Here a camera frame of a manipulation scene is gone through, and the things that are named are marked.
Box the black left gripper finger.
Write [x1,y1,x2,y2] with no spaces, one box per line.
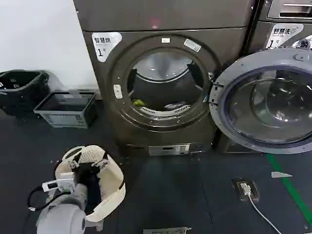
[70,152,84,173]
[91,150,110,169]

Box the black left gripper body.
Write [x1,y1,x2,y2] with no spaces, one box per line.
[73,162,101,186]

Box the white woven laundry basket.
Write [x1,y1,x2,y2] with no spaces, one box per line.
[54,145,126,232]

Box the dark navy garment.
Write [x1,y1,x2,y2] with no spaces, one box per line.
[86,175,102,206]

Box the grey plastic crate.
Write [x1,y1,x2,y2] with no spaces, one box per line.
[33,91,97,129]

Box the green cloth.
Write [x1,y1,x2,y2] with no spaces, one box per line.
[132,98,147,108]

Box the white patterned cloth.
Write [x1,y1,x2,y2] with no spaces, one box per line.
[139,103,194,116]

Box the black plastic basket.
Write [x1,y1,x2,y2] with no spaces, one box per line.
[0,70,51,117]

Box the silver floor plate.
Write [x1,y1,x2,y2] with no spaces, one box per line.
[142,227,193,234]

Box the black floor socket box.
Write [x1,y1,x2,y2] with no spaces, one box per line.
[231,178,261,202]

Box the grey front-load dryer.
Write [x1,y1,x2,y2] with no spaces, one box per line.
[72,0,255,157]

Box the round glass dryer door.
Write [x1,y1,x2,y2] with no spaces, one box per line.
[209,48,312,155]

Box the grey floor tape piece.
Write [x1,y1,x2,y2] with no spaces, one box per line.
[271,171,293,179]

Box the green floor tape strip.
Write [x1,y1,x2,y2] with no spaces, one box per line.
[265,153,312,226]

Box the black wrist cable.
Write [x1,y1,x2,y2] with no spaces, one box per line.
[27,184,51,212]

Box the white plug with cable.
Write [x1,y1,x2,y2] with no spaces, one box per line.
[239,182,284,234]

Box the grey dryer with drawer handle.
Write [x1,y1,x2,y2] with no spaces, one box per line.
[215,0,312,154]

